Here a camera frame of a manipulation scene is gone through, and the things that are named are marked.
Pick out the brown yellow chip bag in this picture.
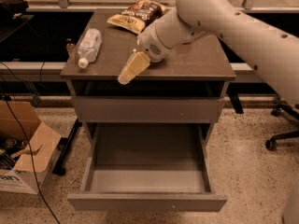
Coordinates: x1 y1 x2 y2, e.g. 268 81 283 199
107 0 167 35

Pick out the open grey middle drawer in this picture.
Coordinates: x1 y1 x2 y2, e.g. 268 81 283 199
68 123 227 212

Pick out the black office chair base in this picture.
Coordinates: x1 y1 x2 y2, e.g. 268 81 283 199
264 103 299 151

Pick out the grey drawer cabinet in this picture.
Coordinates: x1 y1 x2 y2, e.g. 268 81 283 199
61 10 235 140

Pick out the cardboard box with items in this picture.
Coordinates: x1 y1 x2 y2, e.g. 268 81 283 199
0 101 61 194

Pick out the clear plastic water bottle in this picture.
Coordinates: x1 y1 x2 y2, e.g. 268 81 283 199
78 28 102 69

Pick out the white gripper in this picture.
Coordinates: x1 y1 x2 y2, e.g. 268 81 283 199
118 23 171 85

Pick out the black bag on desk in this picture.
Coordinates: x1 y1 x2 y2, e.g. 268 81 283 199
0 0 29 24

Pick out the black table leg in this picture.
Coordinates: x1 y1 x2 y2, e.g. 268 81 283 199
52 119 82 176

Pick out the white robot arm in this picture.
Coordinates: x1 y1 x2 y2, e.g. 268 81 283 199
137 0 299 109

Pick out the closed grey top drawer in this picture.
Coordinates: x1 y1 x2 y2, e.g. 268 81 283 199
71 96 224 123

